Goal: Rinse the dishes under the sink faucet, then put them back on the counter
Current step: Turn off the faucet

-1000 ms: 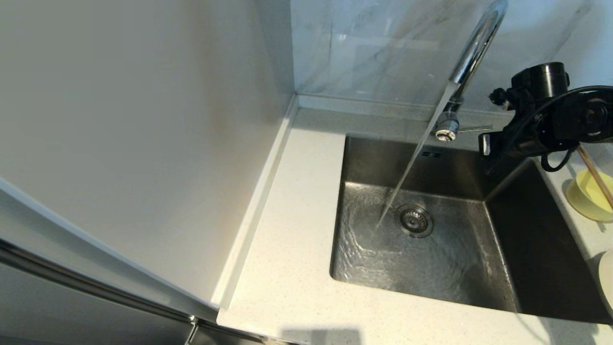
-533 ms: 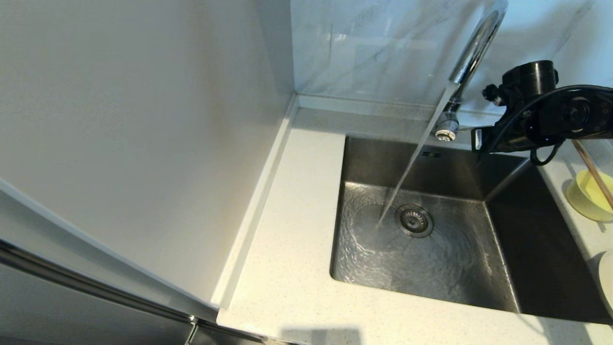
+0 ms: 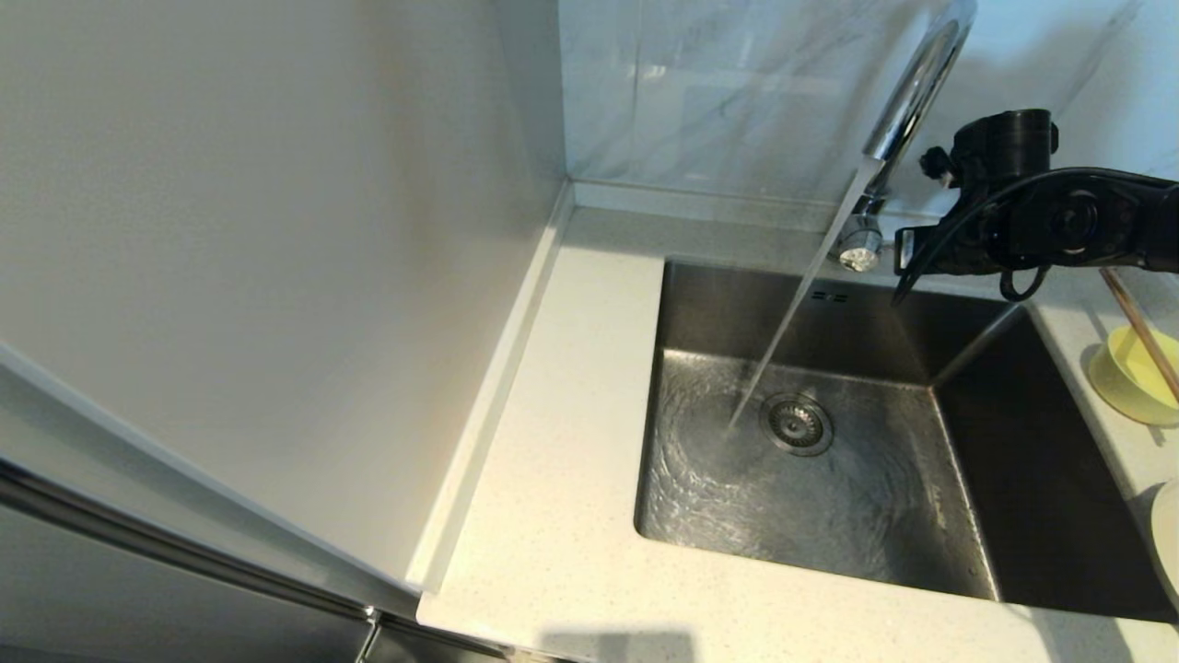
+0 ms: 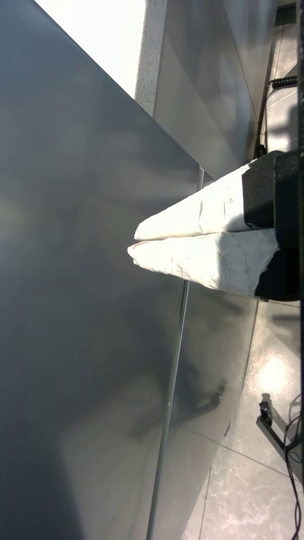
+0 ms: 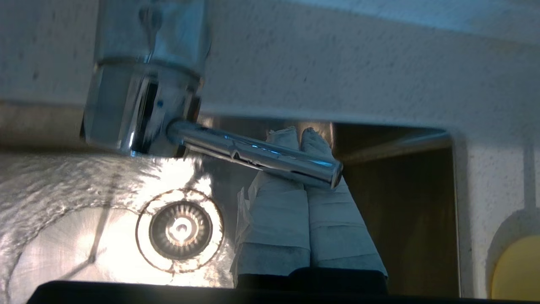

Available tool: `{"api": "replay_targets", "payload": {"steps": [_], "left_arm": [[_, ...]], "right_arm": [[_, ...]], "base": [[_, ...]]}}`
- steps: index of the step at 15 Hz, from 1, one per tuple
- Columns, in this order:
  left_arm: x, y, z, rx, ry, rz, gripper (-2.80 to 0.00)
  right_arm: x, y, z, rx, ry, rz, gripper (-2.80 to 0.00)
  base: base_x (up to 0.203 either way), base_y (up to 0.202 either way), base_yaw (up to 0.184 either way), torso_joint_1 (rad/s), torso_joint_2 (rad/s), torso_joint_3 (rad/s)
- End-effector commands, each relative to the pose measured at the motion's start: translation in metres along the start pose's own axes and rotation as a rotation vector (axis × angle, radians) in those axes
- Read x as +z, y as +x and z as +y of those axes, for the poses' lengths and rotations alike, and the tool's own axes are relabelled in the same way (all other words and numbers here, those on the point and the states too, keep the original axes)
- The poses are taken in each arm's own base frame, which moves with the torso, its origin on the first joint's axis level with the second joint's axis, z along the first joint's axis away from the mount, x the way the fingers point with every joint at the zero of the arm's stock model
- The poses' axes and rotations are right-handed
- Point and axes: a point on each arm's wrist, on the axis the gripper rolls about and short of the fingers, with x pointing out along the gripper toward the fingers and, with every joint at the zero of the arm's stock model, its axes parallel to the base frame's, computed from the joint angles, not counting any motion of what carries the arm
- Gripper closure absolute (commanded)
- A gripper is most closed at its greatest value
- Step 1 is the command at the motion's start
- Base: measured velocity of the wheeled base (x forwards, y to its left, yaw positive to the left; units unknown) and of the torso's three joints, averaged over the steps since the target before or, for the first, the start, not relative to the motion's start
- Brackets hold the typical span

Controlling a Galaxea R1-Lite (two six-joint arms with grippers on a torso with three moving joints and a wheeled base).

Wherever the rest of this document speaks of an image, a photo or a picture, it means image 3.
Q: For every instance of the chrome gooseneck faucet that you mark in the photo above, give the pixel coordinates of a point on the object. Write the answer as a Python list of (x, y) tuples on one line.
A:
[(907, 101)]

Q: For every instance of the stainless steel sink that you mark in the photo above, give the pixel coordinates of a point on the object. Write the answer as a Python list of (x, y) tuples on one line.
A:
[(718, 313)]

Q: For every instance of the grey steel appliance door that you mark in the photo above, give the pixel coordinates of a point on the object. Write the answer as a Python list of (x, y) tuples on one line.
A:
[(138, 608)]

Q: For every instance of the round metal drain strainer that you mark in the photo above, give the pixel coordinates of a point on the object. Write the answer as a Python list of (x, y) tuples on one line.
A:
[(797, 424)]

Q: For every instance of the yellow plastic bowl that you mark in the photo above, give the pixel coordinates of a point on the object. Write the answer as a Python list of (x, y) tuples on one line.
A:
[(1128, 378)]

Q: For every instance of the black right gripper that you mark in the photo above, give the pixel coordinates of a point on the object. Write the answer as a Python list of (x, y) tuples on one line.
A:
[(958, 249)]

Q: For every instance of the white tall cabinet panel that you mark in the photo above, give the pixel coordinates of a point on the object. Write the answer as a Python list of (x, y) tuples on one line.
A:
[(276, 230)]

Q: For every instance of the white plate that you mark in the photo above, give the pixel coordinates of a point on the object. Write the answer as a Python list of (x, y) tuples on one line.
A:
[(1170, 543)]

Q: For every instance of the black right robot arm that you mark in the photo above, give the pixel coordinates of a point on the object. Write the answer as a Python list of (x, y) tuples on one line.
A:
[(1087, 216)]

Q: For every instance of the wooden chopstick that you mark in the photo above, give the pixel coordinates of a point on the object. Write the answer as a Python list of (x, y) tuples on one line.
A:
[(1128, 308), (1135, 308)]

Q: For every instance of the grey cabinet front under counter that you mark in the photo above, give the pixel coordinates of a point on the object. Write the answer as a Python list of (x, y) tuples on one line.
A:
[(414, 649)]

